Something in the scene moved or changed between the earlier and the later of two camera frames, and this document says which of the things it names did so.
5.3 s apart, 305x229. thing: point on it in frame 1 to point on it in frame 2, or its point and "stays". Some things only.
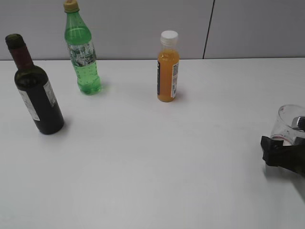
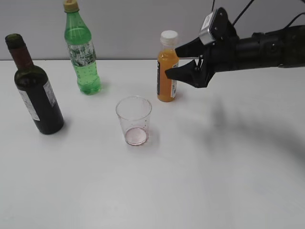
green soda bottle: x=78 y=36 stays
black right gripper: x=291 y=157 to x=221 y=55
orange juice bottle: x=168 y=67 stays
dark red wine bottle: x=32 y=84 stays
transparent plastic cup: x=282 y=129 to x=134 y=112
